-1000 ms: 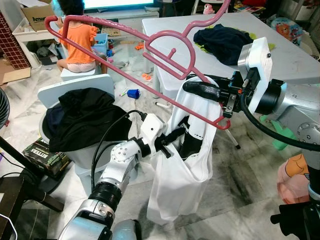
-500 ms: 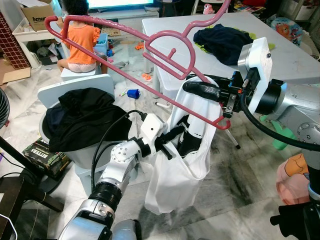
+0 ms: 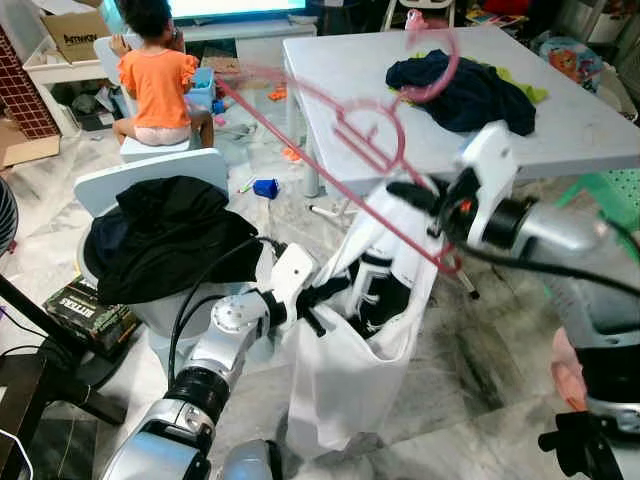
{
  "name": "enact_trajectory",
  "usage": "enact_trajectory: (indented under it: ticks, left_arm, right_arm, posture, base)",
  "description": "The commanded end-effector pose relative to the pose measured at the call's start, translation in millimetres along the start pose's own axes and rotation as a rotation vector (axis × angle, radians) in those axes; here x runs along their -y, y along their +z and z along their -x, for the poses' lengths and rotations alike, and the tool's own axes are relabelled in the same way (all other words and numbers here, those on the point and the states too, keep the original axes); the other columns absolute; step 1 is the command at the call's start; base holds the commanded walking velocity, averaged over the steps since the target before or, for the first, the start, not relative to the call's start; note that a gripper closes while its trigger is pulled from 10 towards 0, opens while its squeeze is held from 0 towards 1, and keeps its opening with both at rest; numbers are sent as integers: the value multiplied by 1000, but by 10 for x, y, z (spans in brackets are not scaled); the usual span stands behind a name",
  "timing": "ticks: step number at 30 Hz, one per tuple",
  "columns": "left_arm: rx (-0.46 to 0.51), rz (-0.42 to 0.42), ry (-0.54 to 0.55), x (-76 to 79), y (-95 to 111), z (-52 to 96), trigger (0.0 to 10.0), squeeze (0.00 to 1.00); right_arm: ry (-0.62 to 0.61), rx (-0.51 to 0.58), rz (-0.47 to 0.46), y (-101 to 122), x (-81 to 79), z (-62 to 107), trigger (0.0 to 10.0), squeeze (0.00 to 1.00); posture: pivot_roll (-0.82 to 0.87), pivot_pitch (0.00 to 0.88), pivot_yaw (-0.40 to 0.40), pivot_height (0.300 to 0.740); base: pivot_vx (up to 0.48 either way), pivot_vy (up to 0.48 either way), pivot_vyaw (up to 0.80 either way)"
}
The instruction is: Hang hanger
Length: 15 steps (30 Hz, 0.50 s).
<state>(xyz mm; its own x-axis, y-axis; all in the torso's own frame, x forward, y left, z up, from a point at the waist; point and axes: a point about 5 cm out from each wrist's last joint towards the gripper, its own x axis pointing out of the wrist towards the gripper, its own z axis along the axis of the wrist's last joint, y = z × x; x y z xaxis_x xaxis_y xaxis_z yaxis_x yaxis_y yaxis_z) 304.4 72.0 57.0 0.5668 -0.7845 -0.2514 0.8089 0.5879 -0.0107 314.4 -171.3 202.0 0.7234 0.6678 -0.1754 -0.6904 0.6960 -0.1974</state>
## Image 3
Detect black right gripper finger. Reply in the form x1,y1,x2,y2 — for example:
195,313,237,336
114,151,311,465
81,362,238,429
385,180,439,215

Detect red plastic hanger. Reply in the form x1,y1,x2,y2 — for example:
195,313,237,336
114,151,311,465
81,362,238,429
213,25,466,276

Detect white shirt with black print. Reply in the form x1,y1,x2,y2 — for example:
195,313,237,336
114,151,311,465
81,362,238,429
285,185,446,456

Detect black elastic waist shorts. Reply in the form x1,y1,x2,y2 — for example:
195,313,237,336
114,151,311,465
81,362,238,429
85,175,263,306

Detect dark navy garment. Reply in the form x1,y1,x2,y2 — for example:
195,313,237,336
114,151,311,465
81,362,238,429
385,48,536,136

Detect lime green cloth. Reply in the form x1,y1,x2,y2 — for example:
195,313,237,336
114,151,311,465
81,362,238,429
415,48,549,106

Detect green plastic stool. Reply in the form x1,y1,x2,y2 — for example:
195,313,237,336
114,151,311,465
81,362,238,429
555,168,640,236

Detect left robot leg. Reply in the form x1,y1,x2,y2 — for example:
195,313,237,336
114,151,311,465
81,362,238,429
215,438,286,480

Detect colourful baby bouncer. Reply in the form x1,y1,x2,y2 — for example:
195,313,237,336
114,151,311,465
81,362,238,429
538,35,606,93

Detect black printed carton box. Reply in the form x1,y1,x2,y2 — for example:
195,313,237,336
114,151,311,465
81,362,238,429
42,278,141,353

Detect black metal stand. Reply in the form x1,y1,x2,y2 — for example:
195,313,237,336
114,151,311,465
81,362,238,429
0,272,129,431

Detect television screen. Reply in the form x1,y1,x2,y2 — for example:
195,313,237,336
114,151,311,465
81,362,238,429
168,0,309,21

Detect child in orange shirt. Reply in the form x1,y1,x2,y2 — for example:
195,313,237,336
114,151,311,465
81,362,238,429
110,0,216,151

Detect dark wooden side table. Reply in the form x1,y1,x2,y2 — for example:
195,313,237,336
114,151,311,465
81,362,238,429
0,345,61,480

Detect brown cardboard box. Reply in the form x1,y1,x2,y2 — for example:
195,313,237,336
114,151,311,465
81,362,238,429
35,0,113,63

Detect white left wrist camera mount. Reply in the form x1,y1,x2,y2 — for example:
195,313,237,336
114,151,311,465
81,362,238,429
268,243,319,326

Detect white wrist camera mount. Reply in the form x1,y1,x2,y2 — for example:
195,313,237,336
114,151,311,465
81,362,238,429
455,122,519,246
268,243,319,326

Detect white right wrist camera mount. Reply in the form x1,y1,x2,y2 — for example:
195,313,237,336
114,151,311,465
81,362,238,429
455,122,519,246

